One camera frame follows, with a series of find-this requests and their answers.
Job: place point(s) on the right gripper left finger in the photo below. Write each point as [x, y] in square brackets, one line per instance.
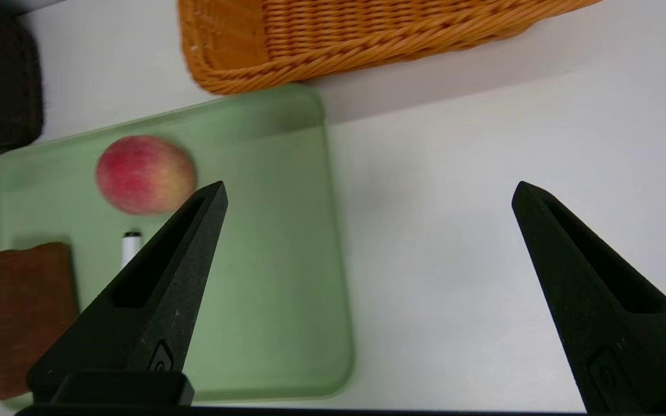
[136, 329]

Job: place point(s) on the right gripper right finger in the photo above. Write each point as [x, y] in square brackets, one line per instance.
[616, 346]

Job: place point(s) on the white marker pen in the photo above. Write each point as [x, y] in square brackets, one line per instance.
[131, 248]

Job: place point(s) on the brown towel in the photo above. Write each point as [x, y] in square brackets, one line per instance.
[21, 318]

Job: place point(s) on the pink peach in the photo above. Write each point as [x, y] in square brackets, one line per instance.
[145, 173]

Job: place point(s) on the orange wicker basket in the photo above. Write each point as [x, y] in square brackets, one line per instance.
[367, 34]

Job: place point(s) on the green plastic tray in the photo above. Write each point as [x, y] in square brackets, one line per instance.
[275, 260]

